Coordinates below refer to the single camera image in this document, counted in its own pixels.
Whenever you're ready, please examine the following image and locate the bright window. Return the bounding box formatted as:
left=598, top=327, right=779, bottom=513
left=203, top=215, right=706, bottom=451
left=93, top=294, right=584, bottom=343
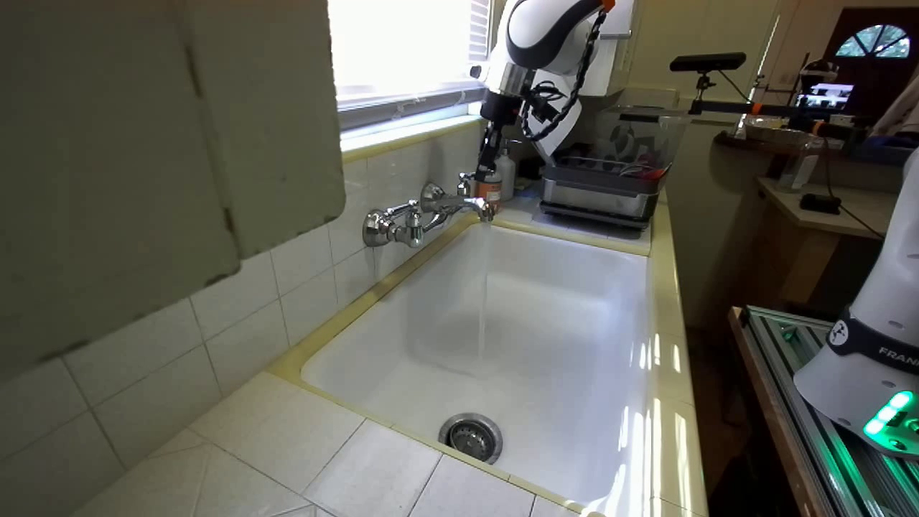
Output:
left=328, top=0, right=496, bottom=135

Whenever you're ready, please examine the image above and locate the white pole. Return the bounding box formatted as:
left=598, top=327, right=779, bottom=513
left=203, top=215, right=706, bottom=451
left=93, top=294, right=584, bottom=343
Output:
left=732, top=13, right=783, bottom=145

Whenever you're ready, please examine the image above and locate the aluminium robot mount table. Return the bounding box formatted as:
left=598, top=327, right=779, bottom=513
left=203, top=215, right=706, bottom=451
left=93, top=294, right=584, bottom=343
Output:
left=729, top=302, right=919, bottom=517

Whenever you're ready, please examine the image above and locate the metal drain strainer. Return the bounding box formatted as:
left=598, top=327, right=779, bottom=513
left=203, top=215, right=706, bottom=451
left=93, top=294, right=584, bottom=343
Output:
left=437, top=411, right=506, bottom=465

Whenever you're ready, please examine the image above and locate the chrome faucet body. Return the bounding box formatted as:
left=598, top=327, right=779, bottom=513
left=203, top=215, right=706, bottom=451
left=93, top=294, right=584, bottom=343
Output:
left=383, top=181, right=472, bottom=250

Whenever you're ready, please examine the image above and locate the small black device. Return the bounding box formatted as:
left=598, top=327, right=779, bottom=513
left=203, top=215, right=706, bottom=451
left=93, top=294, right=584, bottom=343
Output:
left=798, top=192, right=845, bottom=215

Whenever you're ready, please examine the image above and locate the black camera bar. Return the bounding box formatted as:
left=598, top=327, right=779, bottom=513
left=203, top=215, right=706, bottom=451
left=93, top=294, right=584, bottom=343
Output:
left=666, top=49, right=750, bottom=76

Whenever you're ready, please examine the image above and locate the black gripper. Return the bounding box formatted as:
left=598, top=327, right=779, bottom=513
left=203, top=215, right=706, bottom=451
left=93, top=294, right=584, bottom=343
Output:
left=475, top=86, right=513, bottom=198

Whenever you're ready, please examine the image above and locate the grey dish rack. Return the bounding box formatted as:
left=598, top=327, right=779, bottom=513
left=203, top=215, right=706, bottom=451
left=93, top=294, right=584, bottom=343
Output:
left=536, top=90, right=676, bottom=235

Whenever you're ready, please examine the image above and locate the door with arched window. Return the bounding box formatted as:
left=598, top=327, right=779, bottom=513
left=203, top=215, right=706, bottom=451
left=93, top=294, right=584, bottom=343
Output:
left=824, top=6, right=919, bottom=125

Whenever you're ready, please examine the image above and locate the lit monitor screen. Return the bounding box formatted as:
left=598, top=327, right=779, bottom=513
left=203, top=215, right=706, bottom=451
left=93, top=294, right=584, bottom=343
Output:
left=796, top=79, right=857, bottom=116

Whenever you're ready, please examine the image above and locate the wooden desk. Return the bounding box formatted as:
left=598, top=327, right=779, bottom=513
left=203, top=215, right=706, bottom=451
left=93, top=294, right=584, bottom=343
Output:
left=758, top=177, right=890, bottom=313

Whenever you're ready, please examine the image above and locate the white sink basin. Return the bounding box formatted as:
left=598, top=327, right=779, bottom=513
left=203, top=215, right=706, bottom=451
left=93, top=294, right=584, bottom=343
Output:
left=298, top=223, right=654, bottom=510

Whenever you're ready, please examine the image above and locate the small white bottle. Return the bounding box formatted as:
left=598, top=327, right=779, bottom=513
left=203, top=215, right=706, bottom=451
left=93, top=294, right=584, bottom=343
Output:
left=496, top=145, right=521, bottom=202

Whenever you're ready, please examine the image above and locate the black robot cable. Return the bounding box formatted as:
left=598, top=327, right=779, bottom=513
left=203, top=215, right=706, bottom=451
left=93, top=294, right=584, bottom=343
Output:
left=571, top=0, right=615, bottom=93

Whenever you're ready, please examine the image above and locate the beige cabinet door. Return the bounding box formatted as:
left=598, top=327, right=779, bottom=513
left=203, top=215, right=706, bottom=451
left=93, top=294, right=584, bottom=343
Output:
left=179, top=0, right=350, bottom=260
left=0, top=0, right=245, bottom=383

